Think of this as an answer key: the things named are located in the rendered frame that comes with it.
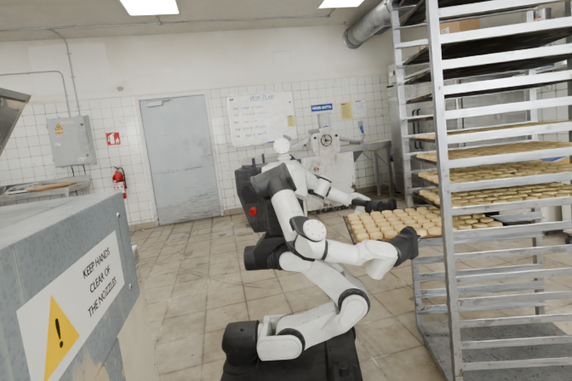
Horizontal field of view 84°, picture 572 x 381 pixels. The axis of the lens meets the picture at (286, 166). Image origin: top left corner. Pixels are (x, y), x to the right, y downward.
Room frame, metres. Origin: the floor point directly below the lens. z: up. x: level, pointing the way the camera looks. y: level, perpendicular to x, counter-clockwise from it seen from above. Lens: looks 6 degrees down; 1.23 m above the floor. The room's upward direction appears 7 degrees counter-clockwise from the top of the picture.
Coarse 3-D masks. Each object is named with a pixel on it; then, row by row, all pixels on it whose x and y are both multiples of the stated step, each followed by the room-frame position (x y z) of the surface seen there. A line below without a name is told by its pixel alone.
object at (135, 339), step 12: (144, 300) 1.07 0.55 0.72; (132, 312) 0.94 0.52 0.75; (144, 312) 1.05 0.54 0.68; (132, 324) 0.92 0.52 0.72; (144, 324) 1.03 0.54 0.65; (120, 336) 0.82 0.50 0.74; (132, 336) 0.90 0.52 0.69; (144, 336) 1.01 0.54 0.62; (120, 348) 0.81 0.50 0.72; (132, 348) 0.89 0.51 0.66; (144, 348) 0.99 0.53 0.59; (132, 360) 0.87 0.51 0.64; (144, 360) 0.97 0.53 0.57; (132, 372) 0.86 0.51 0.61; (144, 372) 0.95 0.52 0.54; (156, 372) 1.06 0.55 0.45
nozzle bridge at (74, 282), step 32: (0, 224) 0.29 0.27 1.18; (32, 224) 0.27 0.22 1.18; (64, 224) 0.28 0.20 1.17; (96, 224) 0.35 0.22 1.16; (128, 224) 0.46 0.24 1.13; (0, 256) 0.20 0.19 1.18; (32, 256) 0.23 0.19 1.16; (64, 256) 0.27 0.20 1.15; (96, 256) 0.33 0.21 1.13; (128, 256) 0.43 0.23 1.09; (0, 288) 0.19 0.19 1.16; (32, 288) 0.22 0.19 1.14; (64, 288) 0.26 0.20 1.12; (96, 288) 0.32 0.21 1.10; (128, 288) 0.41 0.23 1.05; (0, 320) 0.19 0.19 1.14; (32, 320) 0.22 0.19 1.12; (64, 320) 0.25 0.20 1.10; (96, 320) 0.31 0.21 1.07; (0, 352) 0.18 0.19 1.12; (32, 352) 0.21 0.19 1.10; (64, 352) 0.24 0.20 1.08; (96, 352) 0.30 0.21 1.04
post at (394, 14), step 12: (396, 12) 1.59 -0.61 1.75; (396, 36) 1.59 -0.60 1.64; (396, 60) 1.59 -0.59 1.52; (396, 72) 1.60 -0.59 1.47; (396, 84) 1.62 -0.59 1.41; (408, 144) 1.59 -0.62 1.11; (408, 168) 1.59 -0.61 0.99; (408, 180) 1.59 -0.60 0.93; (408, 204) 1.59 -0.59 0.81; (420, 300) 1.59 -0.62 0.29; (420, 324) 1.59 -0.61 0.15
